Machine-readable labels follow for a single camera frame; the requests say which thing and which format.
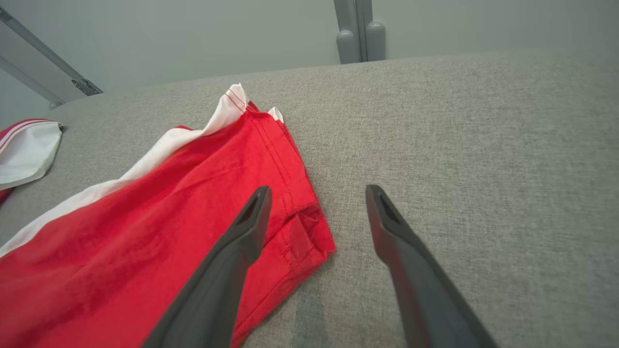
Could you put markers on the grey metal rail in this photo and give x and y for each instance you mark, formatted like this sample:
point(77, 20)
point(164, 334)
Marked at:
point(87, 87)

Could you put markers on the red shorts white side stripe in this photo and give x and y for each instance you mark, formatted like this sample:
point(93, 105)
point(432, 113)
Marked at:
point(121, 232)

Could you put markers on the grey metal tube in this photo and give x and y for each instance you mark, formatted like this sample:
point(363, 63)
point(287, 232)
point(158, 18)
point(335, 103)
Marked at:
point(56, 103)

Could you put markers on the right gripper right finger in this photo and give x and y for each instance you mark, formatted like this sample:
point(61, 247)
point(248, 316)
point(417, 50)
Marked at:
point(416, 280)

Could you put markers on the red basketball jersey white sleeves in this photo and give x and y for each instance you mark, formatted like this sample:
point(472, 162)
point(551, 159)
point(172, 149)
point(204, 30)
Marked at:
point(24, 159)

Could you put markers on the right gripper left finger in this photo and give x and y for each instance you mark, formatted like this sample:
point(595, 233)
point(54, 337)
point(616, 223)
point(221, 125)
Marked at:
point(227, 270)

